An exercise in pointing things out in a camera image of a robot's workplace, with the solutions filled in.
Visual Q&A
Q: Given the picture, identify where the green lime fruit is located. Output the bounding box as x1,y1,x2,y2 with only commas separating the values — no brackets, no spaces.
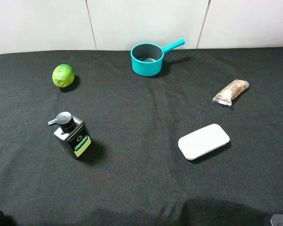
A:
52,64,75,88

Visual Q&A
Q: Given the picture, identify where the clear wrapped snack packet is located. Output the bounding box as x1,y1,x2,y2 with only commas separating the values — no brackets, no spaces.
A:
212,80,249,106

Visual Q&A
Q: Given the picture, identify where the black tablecloth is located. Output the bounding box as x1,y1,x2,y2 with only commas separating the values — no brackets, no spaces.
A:
0,48,283,226

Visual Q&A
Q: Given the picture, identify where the grey robot base right corner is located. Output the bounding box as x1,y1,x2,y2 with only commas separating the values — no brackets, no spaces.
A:
270,214,283,226

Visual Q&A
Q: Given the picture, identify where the black pump soap bottle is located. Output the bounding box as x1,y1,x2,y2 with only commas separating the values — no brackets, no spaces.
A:
48,112,92,159

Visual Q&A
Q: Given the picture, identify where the teal saucepan with handle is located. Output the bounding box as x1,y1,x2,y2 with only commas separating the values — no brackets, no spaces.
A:
130,39,185,77

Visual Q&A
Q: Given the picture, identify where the white rounded flat box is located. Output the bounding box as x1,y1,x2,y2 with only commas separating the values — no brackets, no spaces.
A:
178,124,230,161

